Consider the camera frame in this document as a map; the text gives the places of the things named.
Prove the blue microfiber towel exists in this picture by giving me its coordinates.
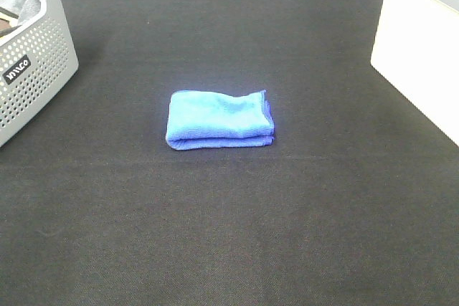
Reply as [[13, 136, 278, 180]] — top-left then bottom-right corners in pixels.
[[165, 90, 275, 150]]

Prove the grey perforated laundry basket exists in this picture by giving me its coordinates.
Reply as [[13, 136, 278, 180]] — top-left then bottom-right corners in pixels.
[[1, 0, 78, 143]]

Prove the grey towel in basket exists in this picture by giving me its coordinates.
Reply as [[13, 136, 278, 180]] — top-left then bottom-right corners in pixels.
[[1, 0, 41, 27]]

